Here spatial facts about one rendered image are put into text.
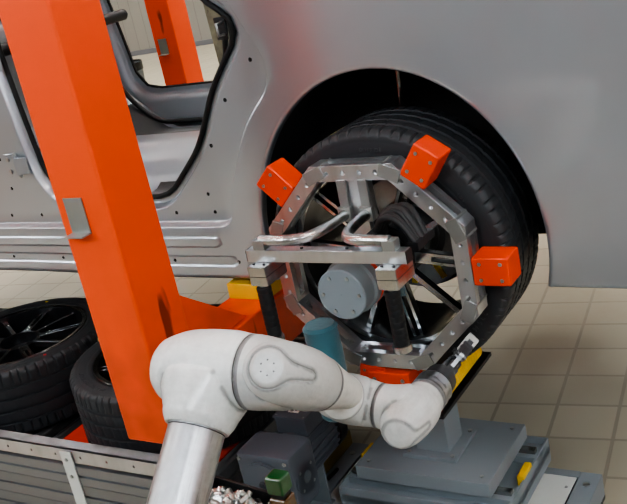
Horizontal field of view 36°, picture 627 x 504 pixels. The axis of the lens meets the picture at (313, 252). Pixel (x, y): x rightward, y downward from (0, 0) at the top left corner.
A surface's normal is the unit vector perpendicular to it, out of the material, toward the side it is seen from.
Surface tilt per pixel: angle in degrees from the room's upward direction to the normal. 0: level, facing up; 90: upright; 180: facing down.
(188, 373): 48
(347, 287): 90
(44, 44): 90
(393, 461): 0
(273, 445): 0
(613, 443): 0
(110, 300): 90
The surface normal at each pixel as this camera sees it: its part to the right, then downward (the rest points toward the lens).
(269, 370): -0.29, -0.25
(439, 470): -0.20, -0.92
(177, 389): -0.54, -0.32
